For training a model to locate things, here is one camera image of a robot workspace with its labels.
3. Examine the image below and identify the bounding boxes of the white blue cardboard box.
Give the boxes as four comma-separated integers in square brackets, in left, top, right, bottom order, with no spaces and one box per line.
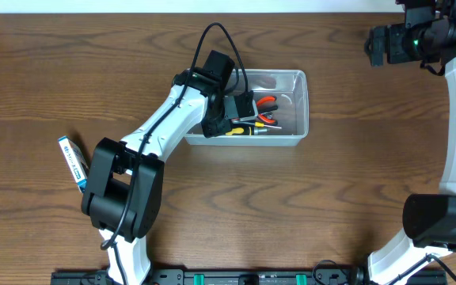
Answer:
[58,136,89,193]

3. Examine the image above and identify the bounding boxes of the slim black yellow screwdriver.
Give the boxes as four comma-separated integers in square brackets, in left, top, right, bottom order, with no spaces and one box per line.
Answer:
[231,120,282,130]

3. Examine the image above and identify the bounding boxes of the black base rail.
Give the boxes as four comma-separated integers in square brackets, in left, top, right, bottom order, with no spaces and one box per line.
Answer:
[50,268,449,285]

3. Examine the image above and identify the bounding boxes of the clear plastic container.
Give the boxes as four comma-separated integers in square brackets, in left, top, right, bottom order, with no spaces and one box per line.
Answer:
[185,69,309,146]

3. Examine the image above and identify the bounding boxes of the red handled pliers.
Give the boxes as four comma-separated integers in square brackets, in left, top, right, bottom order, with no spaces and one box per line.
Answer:
[256,96,279,126]

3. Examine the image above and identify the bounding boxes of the stubby yellow black screwdriver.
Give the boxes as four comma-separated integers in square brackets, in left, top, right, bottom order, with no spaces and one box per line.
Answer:
[226,126,268,136]

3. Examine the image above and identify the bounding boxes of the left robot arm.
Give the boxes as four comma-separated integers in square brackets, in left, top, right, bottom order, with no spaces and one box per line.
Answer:
[81,51,235,284]

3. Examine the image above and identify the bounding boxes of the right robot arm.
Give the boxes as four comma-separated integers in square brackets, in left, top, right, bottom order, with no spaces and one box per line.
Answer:
[351,0,456,284]

